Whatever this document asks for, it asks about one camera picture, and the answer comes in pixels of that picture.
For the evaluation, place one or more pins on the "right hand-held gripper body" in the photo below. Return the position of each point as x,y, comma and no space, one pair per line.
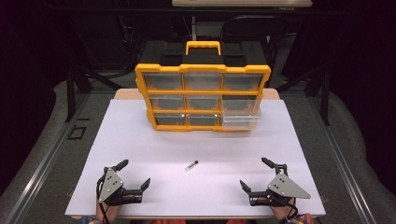
285,186

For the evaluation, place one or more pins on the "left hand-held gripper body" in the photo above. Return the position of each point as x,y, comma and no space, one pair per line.
110,184

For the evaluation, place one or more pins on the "clear plastic bin drawer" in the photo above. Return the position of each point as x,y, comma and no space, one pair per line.
241,121

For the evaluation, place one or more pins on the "small black screw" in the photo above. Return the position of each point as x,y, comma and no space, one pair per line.
191,165

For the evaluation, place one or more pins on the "person's right hand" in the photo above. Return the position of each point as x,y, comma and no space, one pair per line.
282,211

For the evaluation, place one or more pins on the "person's left hand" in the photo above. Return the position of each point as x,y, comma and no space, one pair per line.
109,212

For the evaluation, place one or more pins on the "black metal stand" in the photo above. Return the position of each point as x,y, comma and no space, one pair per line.
325,96
71,93

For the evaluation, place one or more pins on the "group of small clear drawers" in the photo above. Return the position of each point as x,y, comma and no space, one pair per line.
166,81

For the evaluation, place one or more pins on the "yellow black drawer organizer cabinet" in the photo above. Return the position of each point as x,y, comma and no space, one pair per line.
202,67

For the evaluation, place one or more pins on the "black chair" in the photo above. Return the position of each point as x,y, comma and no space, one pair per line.
253,29

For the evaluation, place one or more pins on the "aluminium floor rail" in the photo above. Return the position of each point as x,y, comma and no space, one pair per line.
342,161
46,158

